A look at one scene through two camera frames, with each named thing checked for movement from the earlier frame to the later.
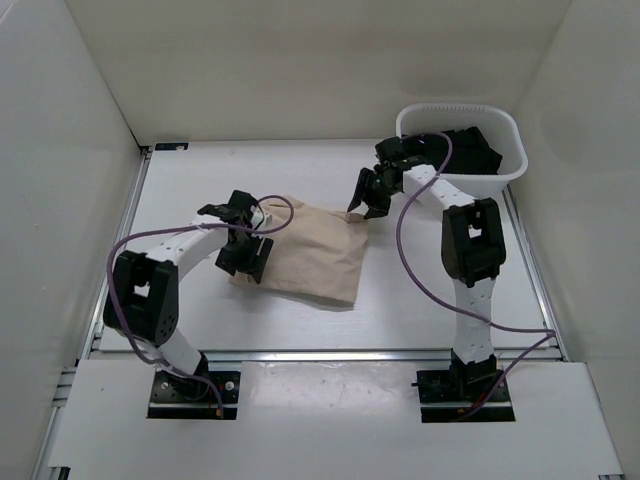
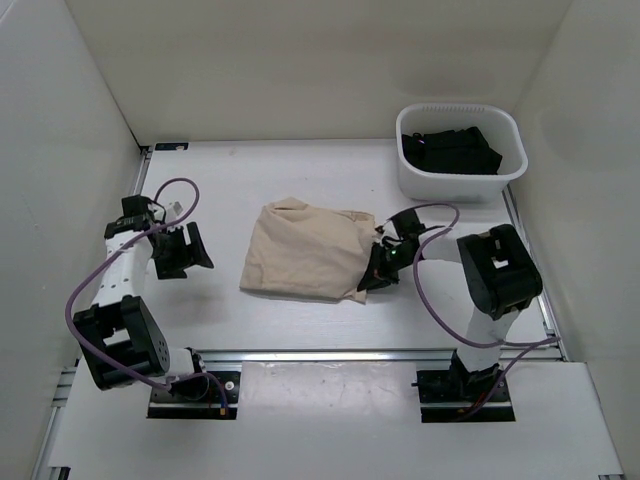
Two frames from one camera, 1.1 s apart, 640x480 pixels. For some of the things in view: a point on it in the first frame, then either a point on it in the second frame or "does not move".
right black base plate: x=448 y=395 does not move
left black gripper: x=227 y=263 to x=194 y=252
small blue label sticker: x=171 y=146 does not move
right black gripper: x=364 y=180 to x=377 y=275
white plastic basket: x=498 y=127 does not move
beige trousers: x=313 y=252 does not move
